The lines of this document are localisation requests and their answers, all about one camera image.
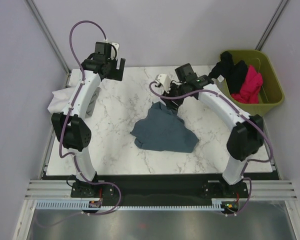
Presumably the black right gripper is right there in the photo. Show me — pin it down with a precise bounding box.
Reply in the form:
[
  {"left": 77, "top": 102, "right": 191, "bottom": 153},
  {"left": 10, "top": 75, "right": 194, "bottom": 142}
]
[{"left": 160, "top": 80, "right": 187, "bottom": 112}]

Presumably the blue-grey t-shirt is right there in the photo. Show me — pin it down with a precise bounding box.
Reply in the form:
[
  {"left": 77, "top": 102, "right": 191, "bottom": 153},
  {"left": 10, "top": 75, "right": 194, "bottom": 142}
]
[{"left": 130, "top": 101, "right": 199, "bottom": 153}]

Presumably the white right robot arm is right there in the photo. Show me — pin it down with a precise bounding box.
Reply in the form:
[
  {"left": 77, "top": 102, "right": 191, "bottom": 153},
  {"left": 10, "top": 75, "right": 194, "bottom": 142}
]
[{"left": 156, "top": 63, "right": 265, "bottom": 197}]

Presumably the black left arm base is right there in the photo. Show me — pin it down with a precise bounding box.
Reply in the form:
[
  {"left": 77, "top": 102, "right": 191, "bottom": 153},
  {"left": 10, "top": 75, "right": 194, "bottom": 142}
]
[{"left": 70, "top": 178, "right": 115, "bottom": 199}]

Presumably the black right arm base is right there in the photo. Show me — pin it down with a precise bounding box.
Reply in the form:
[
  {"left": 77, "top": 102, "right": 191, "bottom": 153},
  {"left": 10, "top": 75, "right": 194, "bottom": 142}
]
[{"left": 202, "top": 180, "right": 249, "bottom": 199}]

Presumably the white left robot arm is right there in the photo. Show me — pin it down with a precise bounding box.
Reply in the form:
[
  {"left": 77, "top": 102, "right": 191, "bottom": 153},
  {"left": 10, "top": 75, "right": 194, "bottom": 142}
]
[{"left": 51, "top": 41, "right": 126, "bottom": 197}]

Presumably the black t-shirt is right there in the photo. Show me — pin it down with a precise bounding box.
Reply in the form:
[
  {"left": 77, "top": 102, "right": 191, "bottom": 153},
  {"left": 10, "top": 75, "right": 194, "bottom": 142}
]
[{"left": 208, "top": 51, "right": 248, "bottom": 94}]

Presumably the pink t-shirt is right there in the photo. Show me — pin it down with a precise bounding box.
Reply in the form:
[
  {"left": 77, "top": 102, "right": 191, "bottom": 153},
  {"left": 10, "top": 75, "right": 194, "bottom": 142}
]
[{"left": 231, "top": 65, "right": 263, "bottom": 104}]

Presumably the olive green plastic bin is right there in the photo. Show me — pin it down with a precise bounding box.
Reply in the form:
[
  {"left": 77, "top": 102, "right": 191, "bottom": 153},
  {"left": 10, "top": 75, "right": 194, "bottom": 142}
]
[{"left": 216, "top": 49, "right": 285, "bottom": 116}]

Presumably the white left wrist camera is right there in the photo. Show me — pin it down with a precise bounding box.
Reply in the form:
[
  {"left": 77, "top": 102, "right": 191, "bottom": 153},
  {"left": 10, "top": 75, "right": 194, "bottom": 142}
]
[{"left": 109, "top": 42, "right": 120, "bottom": 60}]

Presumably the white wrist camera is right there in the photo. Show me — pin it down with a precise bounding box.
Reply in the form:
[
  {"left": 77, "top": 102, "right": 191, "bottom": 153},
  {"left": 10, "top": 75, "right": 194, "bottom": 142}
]
[
  {"left": 109, "top": 42, "right": 120, "bottom": 60},
  {"left": 155, "top": 73, "right": 172, "bottom": 93}
]

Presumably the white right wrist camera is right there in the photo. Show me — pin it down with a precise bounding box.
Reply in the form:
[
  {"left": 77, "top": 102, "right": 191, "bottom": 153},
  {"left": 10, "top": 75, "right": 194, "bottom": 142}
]
[{"left": 155, "top": 73, "right": 172, "bottom": 93}]

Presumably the left aluminium corner post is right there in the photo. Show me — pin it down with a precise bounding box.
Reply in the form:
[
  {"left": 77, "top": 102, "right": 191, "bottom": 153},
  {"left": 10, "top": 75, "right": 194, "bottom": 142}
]
[{"left": 24, "top": 0, "right": 71, "bottom": 75}]

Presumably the aluminium corner post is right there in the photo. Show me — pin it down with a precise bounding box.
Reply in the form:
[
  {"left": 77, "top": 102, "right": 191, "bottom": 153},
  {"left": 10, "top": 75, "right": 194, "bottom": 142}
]
[
  {"left": 255, "top": 0, "right": 290, "bottom": 51},
  {"left": 24, "top": 0, "right": 71, "bottom": 75}
]

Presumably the right aluminium corner post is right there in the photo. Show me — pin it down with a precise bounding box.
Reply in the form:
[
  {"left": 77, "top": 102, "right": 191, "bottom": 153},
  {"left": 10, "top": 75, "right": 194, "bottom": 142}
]
[{"left": 255, "top": 0, "right": 290, "bottom": 51}]

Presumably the aluminium frame rail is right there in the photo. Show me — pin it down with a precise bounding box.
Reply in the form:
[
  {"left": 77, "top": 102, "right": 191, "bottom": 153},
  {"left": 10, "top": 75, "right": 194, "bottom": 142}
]
[{"left": 25, "top": 180, "right": 297, "bottom": 201}]

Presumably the light blue cable duct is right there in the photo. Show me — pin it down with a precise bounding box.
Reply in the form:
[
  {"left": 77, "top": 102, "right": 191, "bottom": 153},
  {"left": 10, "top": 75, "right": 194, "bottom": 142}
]
[{"left": 35, "top": 199, "right": 226, "bottom": 211}]

